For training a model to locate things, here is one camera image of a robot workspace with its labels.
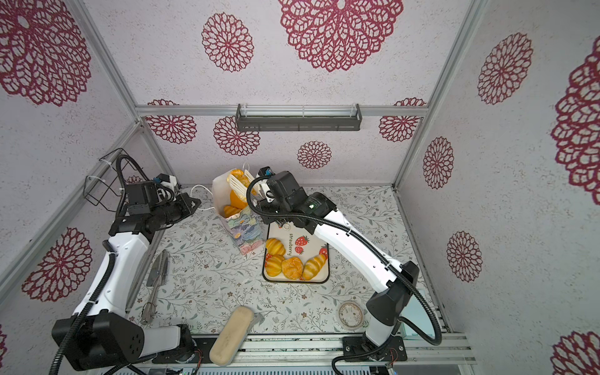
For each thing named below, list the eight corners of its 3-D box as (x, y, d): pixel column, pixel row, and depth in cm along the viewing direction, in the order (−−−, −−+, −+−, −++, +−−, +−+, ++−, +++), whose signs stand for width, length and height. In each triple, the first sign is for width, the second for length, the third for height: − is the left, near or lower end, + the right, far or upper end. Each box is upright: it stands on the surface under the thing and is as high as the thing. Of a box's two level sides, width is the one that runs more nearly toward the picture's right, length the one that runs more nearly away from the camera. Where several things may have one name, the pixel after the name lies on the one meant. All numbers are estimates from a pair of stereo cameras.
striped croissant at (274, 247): (266, 256, 96) (264, 251, 93) (267, 243, 101) (266, 237, 97) (285, 256, 96) (284, 251, 93) (285, 243, 101) (285, 237, 97)
